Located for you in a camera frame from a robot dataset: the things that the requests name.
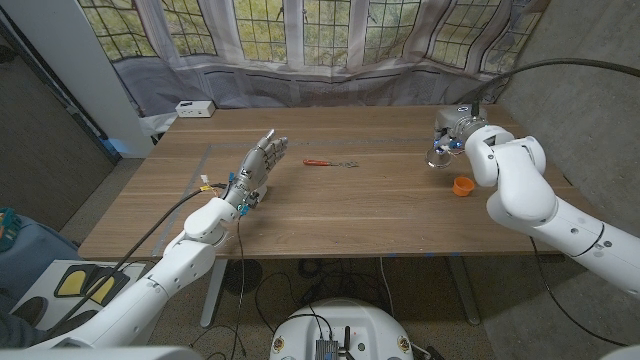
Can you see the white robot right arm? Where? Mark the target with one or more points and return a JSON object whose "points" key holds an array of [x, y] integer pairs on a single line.
{"points": [[520, 190]]}

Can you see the person's dark trouser leg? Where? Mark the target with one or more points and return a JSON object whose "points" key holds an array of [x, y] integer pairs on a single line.
{"points": [[15, 334]]}

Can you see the white robot chest edge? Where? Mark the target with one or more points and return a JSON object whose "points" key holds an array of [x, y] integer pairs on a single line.
{"points": [[100, 354]]}

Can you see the white power box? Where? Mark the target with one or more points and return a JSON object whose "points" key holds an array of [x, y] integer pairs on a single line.
{"points": [[195, 109]]}

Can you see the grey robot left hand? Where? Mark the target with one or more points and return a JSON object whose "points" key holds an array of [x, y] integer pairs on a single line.
{"points": [[255, 167]]}

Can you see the blue grey cushion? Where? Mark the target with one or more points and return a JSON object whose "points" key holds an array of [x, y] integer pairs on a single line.
{"points": [[35, 250]]}

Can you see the teal fabric item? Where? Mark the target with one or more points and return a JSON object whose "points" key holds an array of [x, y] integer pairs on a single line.
{"points": [[7, 227]]}

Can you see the white cube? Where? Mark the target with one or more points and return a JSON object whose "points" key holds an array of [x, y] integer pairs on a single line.
{"points": [[262, 192]]}

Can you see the printed window backdrop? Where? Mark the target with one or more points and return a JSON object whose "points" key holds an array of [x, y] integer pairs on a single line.
{"points": [[325, 85]]}

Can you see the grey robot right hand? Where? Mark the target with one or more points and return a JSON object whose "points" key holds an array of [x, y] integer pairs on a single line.
{"points": [[452, 120]]}

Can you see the black antenna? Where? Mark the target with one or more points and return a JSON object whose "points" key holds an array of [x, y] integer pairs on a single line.
{"points": [[347, 340]]}

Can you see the black round floor fan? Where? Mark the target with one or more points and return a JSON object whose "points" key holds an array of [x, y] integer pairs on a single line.
{"points": [[250, 276]]}

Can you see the dark shoe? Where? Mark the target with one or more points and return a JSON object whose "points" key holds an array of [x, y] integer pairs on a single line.
{"points": [[77, 321], [30, 311]]}

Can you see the white floor board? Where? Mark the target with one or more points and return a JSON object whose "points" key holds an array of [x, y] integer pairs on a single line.
{"points": [[47, 270]]}

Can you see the grey table leg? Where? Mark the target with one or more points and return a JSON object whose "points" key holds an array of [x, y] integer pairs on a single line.
{"points": [[465, 295]]}

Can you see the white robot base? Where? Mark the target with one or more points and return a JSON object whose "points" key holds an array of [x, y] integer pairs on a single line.
{"points": [[345, 320]]}

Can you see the small orange cup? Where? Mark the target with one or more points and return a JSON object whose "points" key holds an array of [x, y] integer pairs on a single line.
{"points": [[463, 187]]}

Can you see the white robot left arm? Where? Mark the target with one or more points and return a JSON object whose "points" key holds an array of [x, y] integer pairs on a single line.
{"points": [[190, 255]]}

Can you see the black yellow foot pedal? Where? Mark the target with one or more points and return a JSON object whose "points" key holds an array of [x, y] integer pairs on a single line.
{"points": [[72, 282], [102, 290]]}

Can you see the white table leg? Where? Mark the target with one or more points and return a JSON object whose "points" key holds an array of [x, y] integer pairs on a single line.
{"points": [[215, 295]]}

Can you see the grey electronics box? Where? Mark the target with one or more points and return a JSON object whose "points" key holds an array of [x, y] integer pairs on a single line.
{"points": [[326, 350]]}

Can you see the grey tape outline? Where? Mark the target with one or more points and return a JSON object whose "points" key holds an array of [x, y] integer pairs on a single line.
{"points": [[325, 143]]}

